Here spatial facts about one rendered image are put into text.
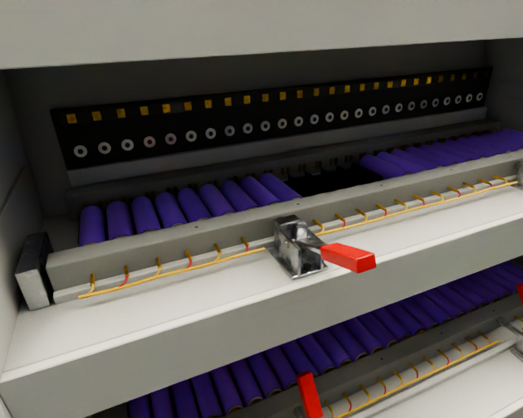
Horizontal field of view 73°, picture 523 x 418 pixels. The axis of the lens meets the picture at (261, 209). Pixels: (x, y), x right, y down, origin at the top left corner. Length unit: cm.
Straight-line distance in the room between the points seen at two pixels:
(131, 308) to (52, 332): 4
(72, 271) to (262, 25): 19
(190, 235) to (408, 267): 16
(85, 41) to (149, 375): 18
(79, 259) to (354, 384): 28
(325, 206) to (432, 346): 22
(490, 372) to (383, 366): 12
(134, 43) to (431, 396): 39
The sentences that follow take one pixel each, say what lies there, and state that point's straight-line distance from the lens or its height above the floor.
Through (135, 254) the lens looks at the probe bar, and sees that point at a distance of 25.
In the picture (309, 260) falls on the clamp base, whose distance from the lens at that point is 25.
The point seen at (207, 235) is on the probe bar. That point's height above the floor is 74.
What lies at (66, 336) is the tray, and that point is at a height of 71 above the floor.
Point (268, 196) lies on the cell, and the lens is 30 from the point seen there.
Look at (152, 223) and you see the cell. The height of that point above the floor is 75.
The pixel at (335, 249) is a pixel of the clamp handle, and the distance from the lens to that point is 20.
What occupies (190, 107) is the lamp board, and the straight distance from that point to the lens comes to 37.
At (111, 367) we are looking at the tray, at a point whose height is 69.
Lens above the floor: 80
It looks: 12 degrees down
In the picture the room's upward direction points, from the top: 8 degrees counter-clockwise
